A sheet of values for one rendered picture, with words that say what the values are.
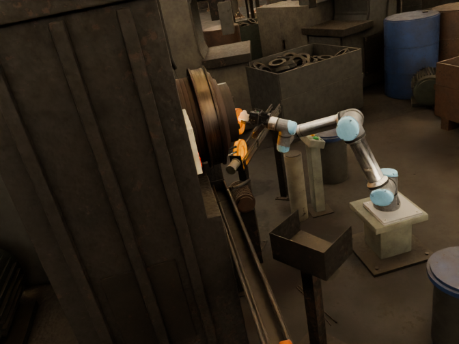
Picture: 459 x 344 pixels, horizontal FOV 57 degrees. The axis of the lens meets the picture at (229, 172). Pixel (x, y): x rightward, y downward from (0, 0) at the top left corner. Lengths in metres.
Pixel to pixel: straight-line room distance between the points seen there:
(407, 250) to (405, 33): 2.92
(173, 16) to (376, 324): 3.46
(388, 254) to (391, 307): 0.38
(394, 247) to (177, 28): 3.07
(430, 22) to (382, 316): 3.53
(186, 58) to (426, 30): 2.56
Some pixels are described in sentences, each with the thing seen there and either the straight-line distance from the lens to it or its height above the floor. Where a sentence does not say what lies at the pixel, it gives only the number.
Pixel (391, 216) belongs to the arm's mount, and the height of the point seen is 0.32.
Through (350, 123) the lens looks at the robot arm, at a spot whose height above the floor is 0.91.
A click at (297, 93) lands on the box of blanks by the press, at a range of 4.24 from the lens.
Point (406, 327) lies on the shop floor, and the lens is 2.37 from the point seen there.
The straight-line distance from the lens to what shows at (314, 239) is 1.90.
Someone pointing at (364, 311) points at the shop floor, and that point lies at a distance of 2.43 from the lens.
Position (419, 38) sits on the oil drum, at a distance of 5.15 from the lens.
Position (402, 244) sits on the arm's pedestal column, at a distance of 2.72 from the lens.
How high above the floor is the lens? 1.73
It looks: 26 degrees down
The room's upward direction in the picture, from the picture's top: 11 degrees counter-clockwise
